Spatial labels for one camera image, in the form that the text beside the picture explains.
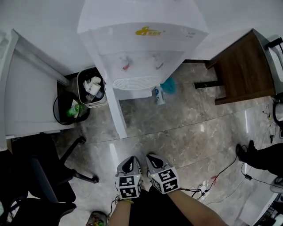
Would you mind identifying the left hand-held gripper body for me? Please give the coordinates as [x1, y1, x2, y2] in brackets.
[115, 156, 143, 200]

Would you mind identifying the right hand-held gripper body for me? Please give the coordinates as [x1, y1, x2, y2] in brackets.
[145, 154, 180, 195]

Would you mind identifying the white water dispenser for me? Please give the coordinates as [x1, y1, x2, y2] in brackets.
[76, 0, 210, 102]

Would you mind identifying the person's right forearm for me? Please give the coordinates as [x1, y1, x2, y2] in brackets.
[172, 189, 229, 226]

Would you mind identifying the person's left forearm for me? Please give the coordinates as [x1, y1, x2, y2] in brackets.
[107, 198, 136, 226]

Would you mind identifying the person's black clothing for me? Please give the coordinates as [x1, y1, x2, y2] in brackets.
[130, 186, 179, 226]

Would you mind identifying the white power strip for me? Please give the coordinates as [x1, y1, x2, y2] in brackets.
[198, 180, 211, 195]

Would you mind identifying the container of colourful items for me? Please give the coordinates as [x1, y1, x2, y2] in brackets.
[87, 210, 108, 226]

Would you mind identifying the white and blue bottle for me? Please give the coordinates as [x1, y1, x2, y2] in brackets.
[152, 84, 166, 105]

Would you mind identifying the green plastic bottle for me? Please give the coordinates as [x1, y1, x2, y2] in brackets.
[66, 103, 86, 118]

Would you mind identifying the teal cloth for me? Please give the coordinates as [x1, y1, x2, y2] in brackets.
[160, 77, 178, 95]

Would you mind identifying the white drip tray grille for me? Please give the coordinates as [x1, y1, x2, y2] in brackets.
[112, 75, 160, 90]

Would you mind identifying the white bin with black liner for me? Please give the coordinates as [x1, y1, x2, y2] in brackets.
[76, 67, 109, 109]

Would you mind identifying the black office chair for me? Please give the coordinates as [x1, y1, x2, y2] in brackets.
[0, 132, 99, 226]

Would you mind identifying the white desk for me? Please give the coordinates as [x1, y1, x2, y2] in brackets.
[0, 28, 69, 152]

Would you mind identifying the white sink basin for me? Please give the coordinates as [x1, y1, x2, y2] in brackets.
[267, 43, 283, 69]

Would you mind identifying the black faucet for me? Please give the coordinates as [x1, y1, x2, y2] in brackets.
[270, 37, 283, 48]

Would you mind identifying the black cable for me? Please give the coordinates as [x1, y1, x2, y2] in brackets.
[207, 155, 239, 192]

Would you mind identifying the black round wire bin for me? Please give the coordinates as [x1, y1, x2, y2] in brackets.
[53, 91, 91, 126]

